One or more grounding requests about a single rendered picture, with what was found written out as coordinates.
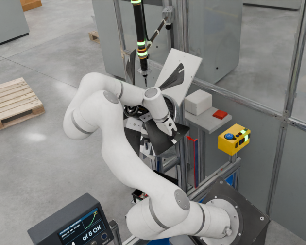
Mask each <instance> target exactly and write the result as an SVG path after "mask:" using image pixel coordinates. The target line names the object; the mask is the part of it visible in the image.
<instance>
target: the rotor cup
mask: <svg viewBox="0 0 306 245"><path fill-rule="evenodd" d="M124 112H125V114H126V115H127V116H128V117H132V118H135V119H137V120H140V121H142V120H141V119H140V118H139V117H140V116H142V115H144V114H146V113H148V112H149V110H148V109H147V108H145V107H143V106H141V105H137V106H133V107H132V108H130V106H127V105H124ZM138 112H142V113H138Z"/></svg>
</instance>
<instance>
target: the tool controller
mask: <svg viewBox="0 0 306 245"><path fill-rule="evenodd" d="M27 232H28V234H29V236H30V238H31V240H32V242H33V244H34V245H65V244H67V243H68V242H70V241H71V240H72V239H74V238H75V237H77V238H78V240H79V242H80V245H90V243H91V242H92V241H96V242H97V244H96V245H107V244H108V243H109V242H111V241H112V240H113V239H114V235H113V233H112V230H111V228H110V226H109V223H108V221H107V219H106V216H105V214H104V211H103V209H102V206H101V204H100V202H99V201H98V200H97V199H95V198H94V197H93V196H91V195H90V194H89V193H85V194H83V195H82V196H80V197H79V198H77V199H76V200H74V201H72V202H71V203H69V204H68V205H66V206H65V207H63V208H61V209H60V210H58V211H57V212H55V213H54V214H52V215H51V216H49V217H47V218H46V219H44V220H43V221H41V222H39V223H38V224H36V225H35V226H33V227H32V228H30V229H28V230H27ZM103 233H107V238H106V239H104V240H103V239H102V238H101V235H102V234H103Z"/></svg>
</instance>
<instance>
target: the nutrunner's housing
mask: <svg viewBox="0 0 306 245"><path fill-rule="evenodd" d="M140 66H141V70H142V71H147V58H143V59H141V58H140ZM147 76H148V75H147V74H146V75H143V77H147Z"/></svg>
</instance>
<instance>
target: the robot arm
mask: <svg viewBox="0 0 306 245"><path fill-rule="evenodd" d="M122 105H127V106H137V105H141V106H143V107H145V108H147V109H148V110H149V112H150V114H151V116H152V118H153V120H154V121H155V122H156V125H157V127H158V128H159V129H160V130H161V131H163V132H164V133H165V135H166V136H167V138H168V140H169V141H172V140H173V139H174V137H175V136H176V134H175V132H174V130H175V131H177V128H176V126H175V124H174V122H173V120H172V119H171V117H170V112H169V110H168V107H167V105H166V103H165V100H164V98H163V95H162V93H161V90H160V89H159V88H157V87H150V88H148V89H146V90H145V89H143V88H140V87H137V86H135V85H131V84H129V83H126V82H124V81H121V80H118V79H115V78H113V77H110V76H107V75H104V74H101V73H97V72H91V73H88V74H86V75H85V76H84V77H83V78H82V80H81V82H80V85H79V88H78V90H77V92H76V94H75V96H74V98H73V99H72V101H71V103H70V104H69V106H68V108H67V110H66V113H65V116H64V120H63V129H64V132H65V134H66V135H67V136H68V137H69V138H70V139H72V140H83V139H85V138H87V137H89V136H90V135H91V134H92V133H94V132H95V131H96V130H97V129H98V128H101V130H102V158H103V160H104V161H105V163H106V164H107V166H108V167H109V169H110V170H111V172H112V173H113V174H114V175H115V177H116V178H117V179H118V180H119V181H120V182H121V183H123V184H124V185H126V186H128V187H131V188H135V189H138V190H141V191H143V192H144V193H146V194H147V195H148V196H149V197H147V198H145V199H143V200H142V201H140V202H138V203H137V204H135V205H134V206H133V207H132V208H131V209H130V210H129V212H128V214H127V218H126V222H127V227H128V229H129V231H130V232H131V233H132V234H133V235H134V236H135V237H137V238H140V239H143V240H157V239H163V238H168V237H173V236H178V235H190V236H199V237H202V239H203V240H204V241H205V242H206V243H207V244H208V245H230V244H231V243H232V242H233V241H234V240H235V239H236V237H237V235H238V232H239V224H240V223H239V216H238V213H237V211H236V209H235V207H234V206H233V205H232V204H231V203H229V202H228V201H226V200H223V199H213V200H211V201H209V202H207V203H206V204H202V203H198V202H194V201H189V198H188V196H187V195H186V194H185V192H184V191H183V190H182V189H181V188H180V187H178V186H177V185H175V184H174V183H172V182H170V181H169V180H167V179H165V178H164V177H162V176H160V175H158V174H157V173H155V172H154V171H152V170H151V169H150V168H149V167H148V166H147V165H145V164H144V163H143V161H142V160H141V159H140V158H139V157H138V155H137V154H136V152H135V151H134V150H133V148H132V147H131V145H130V144H129V142H128V140H127V138H126V136H125V133H124V124H123V108H122Z"/></svg>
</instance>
